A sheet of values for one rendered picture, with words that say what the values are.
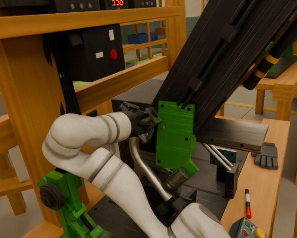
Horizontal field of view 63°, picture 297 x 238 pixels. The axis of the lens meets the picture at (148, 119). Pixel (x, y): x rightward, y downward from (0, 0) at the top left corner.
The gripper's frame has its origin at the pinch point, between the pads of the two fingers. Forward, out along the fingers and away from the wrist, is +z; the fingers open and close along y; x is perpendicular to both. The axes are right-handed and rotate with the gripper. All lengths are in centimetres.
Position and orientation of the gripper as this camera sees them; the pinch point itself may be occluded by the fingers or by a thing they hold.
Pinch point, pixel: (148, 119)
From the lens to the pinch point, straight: 74.4
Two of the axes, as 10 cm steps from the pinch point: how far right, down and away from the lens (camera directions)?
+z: 5.3, -1.3, 8.4
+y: -5.5, -8.0, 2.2
